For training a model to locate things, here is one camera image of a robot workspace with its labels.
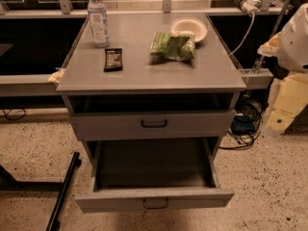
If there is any black cable on floor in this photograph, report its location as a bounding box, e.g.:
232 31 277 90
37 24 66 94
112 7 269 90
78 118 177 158
0 108 27 121

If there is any yellow tape scrap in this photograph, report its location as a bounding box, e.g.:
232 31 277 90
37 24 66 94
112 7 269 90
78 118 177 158
48 68 65 85

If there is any clear plastic water bottle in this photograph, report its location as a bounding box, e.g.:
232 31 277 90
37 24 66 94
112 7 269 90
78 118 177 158
88 0 110 47

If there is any grey top drawer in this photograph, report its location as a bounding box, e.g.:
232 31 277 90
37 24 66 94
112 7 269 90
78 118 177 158
69 94 234 141

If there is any white paper bowl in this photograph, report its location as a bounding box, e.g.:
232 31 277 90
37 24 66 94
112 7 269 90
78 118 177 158
170 17 208 42

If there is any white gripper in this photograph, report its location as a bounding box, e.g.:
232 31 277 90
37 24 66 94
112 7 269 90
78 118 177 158
257 33 281 57

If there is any blue box on floor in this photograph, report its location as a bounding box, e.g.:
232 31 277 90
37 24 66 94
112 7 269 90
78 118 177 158
231 115 255 135

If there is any grey metal rail frame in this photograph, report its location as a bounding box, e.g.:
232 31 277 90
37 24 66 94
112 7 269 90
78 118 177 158
0 0 295 98

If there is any black snack packet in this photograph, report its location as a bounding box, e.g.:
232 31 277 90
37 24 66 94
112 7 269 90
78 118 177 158
104 48 123 72

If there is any white power plug cable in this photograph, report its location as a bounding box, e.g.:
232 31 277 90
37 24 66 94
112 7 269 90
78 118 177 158
228 0 262 58

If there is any green chip bag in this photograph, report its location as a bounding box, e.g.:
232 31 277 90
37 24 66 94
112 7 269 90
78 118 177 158
149 32 195 61

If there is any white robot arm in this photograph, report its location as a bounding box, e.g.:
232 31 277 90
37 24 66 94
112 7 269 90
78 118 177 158
258 3 308 73

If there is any grey drawer cabinet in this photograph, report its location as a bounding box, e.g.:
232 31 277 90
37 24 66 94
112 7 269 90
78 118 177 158
57 13 245 151

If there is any black cable bundle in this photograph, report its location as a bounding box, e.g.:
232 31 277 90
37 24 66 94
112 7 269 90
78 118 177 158
218 99 264 151

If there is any grey drawer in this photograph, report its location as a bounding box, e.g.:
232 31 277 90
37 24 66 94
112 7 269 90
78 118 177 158
69 94 234 141
76 138 234 213

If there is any black metal floor stand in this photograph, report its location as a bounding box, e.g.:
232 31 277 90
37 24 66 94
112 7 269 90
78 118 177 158
0 152 82 231

